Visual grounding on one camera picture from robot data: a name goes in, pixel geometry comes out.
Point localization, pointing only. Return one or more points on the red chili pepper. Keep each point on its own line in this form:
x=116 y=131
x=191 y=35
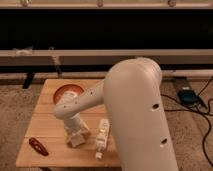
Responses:
x=38 y=147

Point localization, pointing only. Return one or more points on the white sponge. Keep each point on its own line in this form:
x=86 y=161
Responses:
x=76 y=140

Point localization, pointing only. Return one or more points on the dark power adapter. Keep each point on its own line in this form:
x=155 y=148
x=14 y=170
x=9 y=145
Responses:
x=188 y=97

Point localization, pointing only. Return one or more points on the wooden table board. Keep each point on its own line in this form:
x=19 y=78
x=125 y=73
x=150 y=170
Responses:
x=50 y=132

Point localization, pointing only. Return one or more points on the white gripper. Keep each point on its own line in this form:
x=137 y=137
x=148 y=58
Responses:
x=75 y=125

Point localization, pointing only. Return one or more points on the orange ceramic bowl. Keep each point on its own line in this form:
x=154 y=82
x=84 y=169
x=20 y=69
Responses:
x=65 y=88

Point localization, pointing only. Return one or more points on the grey metal rail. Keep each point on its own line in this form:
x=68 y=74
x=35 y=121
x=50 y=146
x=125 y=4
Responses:
x=45 y=57

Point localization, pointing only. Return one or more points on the white tube bottle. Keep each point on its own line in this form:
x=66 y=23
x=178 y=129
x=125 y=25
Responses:
x=102 y=138

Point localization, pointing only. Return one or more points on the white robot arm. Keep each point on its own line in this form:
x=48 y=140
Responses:
x=131 y=95

